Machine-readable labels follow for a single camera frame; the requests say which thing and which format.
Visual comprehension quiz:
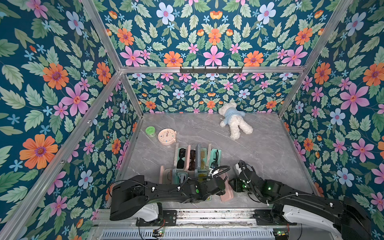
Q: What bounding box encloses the pink case with purple glasses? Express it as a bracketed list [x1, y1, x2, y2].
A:
[220, 176, 234, 203]

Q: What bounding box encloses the grey case with yellow glasses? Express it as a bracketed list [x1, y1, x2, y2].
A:
[196, 173, 215, 201]

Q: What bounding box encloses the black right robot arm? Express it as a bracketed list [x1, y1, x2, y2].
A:
[230, 160, 372, 240]

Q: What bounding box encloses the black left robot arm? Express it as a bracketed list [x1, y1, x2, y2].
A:
[110, 174, 226, 221]

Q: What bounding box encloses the mint case with black glasses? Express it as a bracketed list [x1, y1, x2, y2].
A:
[209, 149, 222, 169]

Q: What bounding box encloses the pink case with brown sunglasses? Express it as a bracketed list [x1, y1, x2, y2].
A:
[184, 145, 197, 171]

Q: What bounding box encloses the grey case with olive glasses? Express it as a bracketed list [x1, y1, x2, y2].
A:
[196, 144, 210, 172]

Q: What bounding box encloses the mint case with white glasses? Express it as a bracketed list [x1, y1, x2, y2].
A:
[172, 169, 190, 184]

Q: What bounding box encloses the grey case with black sunglasses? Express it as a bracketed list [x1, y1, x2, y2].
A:
[174, 144, 188, 171]

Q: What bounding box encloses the pink open case front left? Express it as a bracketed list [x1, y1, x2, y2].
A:
[159, 166, 174, 184]

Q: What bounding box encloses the white teddy bear blue shirt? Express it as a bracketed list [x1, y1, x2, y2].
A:
[218, 102, 253, 140]

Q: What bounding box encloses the cream round alarm clock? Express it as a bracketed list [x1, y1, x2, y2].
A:
[158, 129, 177, 146]

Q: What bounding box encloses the green lidded round container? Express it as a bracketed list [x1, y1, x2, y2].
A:
[145, 126, 156, 138]

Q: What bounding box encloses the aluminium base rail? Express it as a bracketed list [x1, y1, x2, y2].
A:
[93, 208, 291, 229]

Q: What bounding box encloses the black hook rail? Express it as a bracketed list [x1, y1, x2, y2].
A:
[179, 67, 243, 74]

